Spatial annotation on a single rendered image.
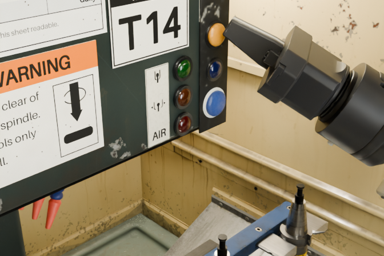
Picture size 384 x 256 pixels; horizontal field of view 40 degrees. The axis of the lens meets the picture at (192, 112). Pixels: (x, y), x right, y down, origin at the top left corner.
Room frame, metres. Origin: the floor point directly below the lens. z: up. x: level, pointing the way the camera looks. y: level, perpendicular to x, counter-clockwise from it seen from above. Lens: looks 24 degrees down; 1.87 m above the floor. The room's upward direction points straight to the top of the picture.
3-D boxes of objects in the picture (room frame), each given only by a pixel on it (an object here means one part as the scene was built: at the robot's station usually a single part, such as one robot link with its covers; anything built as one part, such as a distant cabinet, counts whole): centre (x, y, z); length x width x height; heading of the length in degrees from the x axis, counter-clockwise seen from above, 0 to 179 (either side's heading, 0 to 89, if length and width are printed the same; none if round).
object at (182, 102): (0.52, 0.01, 1.65); 0.02 x 0.01 x 0.02; 135
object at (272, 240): (0.82, -0.17, 1.21); 0.07 x 0.05 x 0.01; 45
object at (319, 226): (0.89, -0.24, 1.21); 0.07 x 0.05 x 0.01; 45
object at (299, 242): (0.85, -0.21, 1.21); 0.06 x 0.06 x 0.03
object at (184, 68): (0.52, 0.01, 1.68); 0.02 x 0.01 x 0.02; 135
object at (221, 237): (0.70, -0.05, 1.31); 0.02 x 0.02 x 0.03
